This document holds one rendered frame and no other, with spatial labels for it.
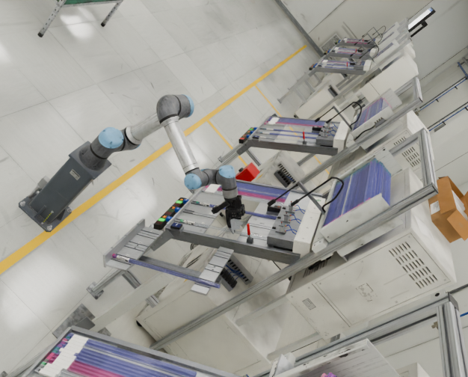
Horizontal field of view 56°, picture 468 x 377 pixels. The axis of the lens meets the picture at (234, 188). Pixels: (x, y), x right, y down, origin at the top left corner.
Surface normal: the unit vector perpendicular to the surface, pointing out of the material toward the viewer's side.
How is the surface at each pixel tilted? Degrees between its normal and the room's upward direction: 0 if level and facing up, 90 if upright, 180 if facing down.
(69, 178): 90
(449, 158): 90
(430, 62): 90
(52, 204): 90
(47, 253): 0
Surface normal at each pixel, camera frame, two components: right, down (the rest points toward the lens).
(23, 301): 0.68, -0.52
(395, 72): -0.33, 0.41
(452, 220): 0.22, 0.00
